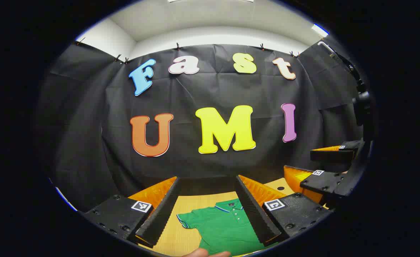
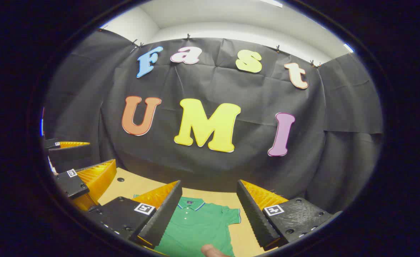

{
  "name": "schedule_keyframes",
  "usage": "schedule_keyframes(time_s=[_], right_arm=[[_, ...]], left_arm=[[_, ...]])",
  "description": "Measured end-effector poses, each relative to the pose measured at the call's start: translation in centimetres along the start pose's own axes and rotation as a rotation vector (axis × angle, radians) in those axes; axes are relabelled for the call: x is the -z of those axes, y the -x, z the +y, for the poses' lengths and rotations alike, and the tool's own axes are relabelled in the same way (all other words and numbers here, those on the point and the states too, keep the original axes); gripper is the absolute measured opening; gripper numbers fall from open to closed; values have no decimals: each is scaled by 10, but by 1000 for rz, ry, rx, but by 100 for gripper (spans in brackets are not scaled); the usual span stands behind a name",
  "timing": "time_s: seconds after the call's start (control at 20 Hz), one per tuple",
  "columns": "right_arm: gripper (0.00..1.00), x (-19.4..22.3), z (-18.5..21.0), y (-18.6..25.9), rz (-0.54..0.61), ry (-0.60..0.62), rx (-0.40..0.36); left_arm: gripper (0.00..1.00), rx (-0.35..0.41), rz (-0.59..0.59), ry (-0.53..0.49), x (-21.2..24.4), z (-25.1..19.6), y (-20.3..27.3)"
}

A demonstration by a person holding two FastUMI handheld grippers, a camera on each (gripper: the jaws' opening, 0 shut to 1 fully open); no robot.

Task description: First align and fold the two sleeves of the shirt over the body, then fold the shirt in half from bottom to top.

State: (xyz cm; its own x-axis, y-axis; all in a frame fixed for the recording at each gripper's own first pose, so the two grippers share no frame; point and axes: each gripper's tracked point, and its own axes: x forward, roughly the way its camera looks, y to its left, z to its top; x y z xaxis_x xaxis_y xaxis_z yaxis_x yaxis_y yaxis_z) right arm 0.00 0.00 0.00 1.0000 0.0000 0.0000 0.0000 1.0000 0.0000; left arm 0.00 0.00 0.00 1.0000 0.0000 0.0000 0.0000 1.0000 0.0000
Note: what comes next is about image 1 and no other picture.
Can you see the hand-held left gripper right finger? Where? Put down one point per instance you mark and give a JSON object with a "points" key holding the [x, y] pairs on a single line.
{"points": [[254, 214]]}

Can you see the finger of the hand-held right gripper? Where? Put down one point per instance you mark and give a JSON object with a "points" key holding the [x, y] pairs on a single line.
{"points": [[320, 182], [331, 156]]}

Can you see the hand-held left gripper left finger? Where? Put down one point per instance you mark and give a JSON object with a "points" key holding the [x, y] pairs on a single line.
{"points": [[160, 217]]}

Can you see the green T-shirt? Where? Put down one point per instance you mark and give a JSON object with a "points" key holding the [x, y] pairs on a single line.
{"points": [[220, 228]]}

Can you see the ceiling light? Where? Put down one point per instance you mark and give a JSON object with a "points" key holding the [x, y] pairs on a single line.
{"points": [[319, 30]]}

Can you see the black backdrop cloth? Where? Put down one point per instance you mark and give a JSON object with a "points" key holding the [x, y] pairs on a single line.
{"points": [[88, 125]]}

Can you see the row of black clips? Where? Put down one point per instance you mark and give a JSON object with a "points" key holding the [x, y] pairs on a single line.
{"points": [[177, 46]]}

